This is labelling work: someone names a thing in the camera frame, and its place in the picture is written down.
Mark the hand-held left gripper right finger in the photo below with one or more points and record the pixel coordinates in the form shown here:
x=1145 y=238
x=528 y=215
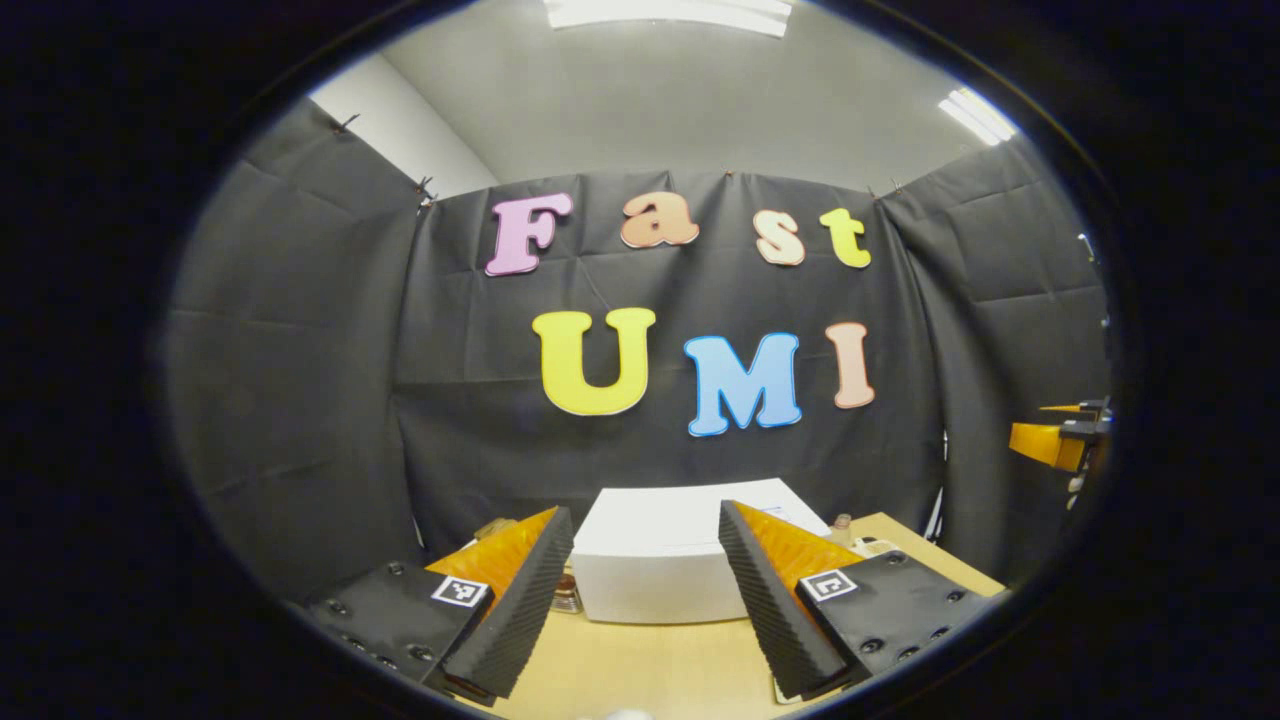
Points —
x=770 y=610

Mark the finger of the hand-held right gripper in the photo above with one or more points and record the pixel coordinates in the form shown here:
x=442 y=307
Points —
x=1040 y=445
x=1098 y=408

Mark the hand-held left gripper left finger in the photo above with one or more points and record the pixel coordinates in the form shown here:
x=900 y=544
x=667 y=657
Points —
x=520 y=610

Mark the white microwave oven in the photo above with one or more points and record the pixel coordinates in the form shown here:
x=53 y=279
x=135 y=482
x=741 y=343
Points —
x=650 y=560

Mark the brown bread slice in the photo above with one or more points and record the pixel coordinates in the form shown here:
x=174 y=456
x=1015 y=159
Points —
x=495 y=528

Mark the clear plastic bottle red label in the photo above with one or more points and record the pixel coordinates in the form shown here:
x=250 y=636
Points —
x=842 y=530

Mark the divided dish with grains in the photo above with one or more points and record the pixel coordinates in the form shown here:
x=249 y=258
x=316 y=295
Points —
x=875 y=546

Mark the black backdrop cloth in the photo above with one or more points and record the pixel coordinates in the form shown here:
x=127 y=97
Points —
x=300 y=400

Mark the small ceiling light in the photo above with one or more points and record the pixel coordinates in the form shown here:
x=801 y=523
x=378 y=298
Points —
x=978 y=115

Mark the long ceiling light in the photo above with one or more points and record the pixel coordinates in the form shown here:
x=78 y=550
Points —
x=670 y=15

